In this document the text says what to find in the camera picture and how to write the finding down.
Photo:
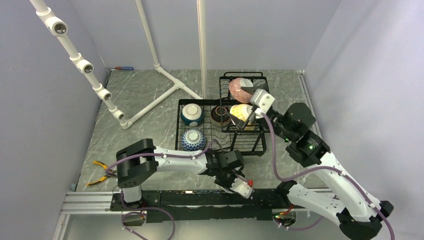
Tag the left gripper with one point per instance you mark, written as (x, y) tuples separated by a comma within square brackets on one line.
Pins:
[(236, 173)]

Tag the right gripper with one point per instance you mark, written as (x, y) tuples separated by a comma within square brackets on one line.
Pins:
[(240, 123)]

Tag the blue yellow patterned bowl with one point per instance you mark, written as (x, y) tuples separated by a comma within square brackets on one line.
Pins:
[(242, 112)]

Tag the red patterned bowl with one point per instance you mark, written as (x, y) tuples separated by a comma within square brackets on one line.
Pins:
[(236, 91)]

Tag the brown glazed bowl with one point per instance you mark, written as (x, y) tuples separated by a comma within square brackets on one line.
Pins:
[(219, 117)]

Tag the orange geometric patterned bowl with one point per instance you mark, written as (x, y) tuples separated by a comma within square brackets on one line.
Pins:
[(193, 140)]

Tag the teal white bowl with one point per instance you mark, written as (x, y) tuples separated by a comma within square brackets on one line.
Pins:
[(192, 115)]

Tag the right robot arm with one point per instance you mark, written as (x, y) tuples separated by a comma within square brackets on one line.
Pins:
[(357, 213)]

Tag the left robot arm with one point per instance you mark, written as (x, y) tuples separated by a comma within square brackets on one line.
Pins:
[(139, 161)]

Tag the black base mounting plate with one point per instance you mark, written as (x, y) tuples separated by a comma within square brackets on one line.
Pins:
[(184, 205)]

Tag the red blue screwdriver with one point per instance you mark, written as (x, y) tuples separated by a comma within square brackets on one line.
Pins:
[(124, 68)]

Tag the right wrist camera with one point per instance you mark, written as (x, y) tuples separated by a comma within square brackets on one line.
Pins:
[(262, 101)]

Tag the black wire dish rack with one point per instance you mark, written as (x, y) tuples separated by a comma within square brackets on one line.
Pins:
[(249, 143)]

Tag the yellow handled pliers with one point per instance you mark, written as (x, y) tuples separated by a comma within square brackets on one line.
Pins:
[(101, 174)]

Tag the aluminium rail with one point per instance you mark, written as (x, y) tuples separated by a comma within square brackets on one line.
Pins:
[(92, 202)]

